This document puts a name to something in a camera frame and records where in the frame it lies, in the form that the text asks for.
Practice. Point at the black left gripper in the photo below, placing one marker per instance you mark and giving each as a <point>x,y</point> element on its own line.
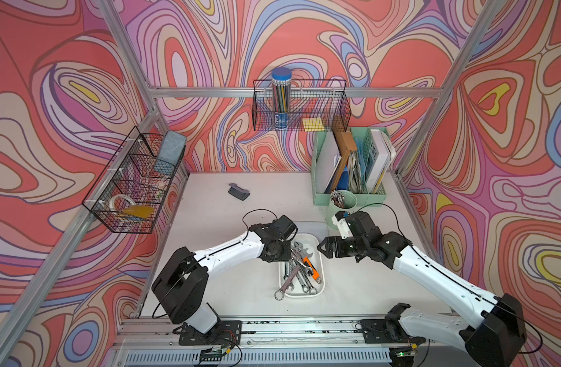
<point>286,256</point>

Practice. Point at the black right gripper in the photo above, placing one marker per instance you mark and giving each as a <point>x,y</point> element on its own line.
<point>337,241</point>

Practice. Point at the white plastic storage box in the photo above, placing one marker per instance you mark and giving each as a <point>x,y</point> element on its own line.
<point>310,242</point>

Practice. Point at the long silver combination wrench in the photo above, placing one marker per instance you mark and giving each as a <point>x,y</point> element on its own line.
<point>280,293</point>

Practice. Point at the silver end wrench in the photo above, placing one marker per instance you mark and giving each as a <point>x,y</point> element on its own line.
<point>306,286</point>

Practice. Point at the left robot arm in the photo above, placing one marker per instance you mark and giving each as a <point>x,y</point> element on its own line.
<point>181,284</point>

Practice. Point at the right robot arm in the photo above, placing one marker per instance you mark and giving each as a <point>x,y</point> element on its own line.
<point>489,328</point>

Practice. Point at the green pencil cup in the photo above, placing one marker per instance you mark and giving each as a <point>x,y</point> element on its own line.
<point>339,201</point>

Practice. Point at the grey hole punch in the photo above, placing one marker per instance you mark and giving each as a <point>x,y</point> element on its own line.
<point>238,192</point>

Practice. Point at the green file organizer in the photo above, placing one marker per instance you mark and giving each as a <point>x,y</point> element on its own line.
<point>355,161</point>

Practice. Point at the yellow sticky notes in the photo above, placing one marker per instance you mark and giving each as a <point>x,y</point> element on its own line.
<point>313,125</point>

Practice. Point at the grey sponge block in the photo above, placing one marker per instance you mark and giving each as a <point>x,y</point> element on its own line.
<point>172,147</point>

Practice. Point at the blue pencil tube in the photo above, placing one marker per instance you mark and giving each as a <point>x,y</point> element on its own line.
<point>281,78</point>

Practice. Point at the tape roll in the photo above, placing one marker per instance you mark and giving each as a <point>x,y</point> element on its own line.
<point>119,202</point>

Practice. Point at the orange handled adjustable wrench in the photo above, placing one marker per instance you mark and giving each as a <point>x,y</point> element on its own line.
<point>304,259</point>

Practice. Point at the back wire basket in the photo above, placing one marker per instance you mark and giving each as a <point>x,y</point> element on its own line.
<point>310,98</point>

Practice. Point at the wire basket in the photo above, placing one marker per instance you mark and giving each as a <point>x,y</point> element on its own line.
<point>310,98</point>
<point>134,170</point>

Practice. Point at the left wire basket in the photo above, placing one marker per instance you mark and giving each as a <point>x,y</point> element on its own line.
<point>134,170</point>

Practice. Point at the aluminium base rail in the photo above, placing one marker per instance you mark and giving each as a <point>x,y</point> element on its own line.
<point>268,341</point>

